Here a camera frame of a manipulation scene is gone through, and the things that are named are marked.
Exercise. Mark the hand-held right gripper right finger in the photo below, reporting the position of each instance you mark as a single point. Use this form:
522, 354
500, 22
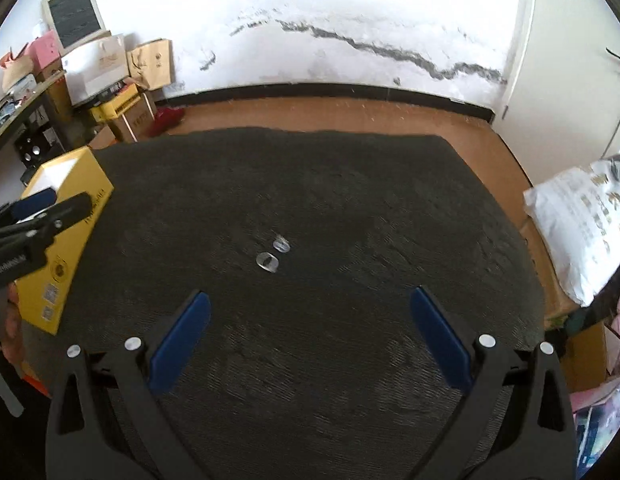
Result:
440, 340

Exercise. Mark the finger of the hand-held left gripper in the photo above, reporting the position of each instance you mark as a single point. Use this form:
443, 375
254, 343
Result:
65, 215
35, 205

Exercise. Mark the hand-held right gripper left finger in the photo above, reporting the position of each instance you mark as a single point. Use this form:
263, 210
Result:
182, 340

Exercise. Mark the large yellow cardboard box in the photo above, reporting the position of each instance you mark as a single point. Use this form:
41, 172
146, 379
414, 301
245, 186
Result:
75, 240

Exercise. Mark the small silver pendant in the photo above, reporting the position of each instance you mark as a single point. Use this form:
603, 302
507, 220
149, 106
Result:
281, 245

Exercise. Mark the person's left hand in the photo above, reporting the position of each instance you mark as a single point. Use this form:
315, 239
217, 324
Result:
12, 325

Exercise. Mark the black speaker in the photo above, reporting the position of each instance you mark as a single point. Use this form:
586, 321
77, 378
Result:
35, 150

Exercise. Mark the black desk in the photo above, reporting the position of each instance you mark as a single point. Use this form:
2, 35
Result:
20, 110

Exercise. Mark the tall cardboard box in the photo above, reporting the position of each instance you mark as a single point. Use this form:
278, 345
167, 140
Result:
57, 95

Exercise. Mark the brown cardboard box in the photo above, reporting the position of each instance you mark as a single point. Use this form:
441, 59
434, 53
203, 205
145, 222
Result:
132, 122

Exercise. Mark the small yellow box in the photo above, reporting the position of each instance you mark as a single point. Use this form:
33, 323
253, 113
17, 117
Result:
115, 106

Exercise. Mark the tan woven bag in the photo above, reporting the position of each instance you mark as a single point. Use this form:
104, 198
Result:
15, 72

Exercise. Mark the red cloth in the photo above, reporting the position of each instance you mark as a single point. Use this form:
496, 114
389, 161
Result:
165, 120

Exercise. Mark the white cardboard box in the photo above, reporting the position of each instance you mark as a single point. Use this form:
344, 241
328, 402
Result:
95, 72

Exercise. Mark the flat cardboard box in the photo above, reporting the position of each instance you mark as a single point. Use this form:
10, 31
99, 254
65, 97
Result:
585, 355

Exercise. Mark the pink box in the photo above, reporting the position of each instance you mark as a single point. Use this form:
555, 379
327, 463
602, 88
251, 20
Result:
42, 50

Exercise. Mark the brown paper bag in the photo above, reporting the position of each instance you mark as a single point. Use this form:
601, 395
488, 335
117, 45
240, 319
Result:
152, 62

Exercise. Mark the pink printed package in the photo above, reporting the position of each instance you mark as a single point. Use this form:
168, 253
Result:
597, 420

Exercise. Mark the white printed sack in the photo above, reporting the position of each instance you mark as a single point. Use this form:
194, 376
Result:
575, 225

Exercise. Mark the white computer monitor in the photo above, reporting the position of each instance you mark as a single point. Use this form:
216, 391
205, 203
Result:
75, 17

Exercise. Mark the white door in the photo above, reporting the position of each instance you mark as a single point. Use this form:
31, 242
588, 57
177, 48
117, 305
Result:
565, 85

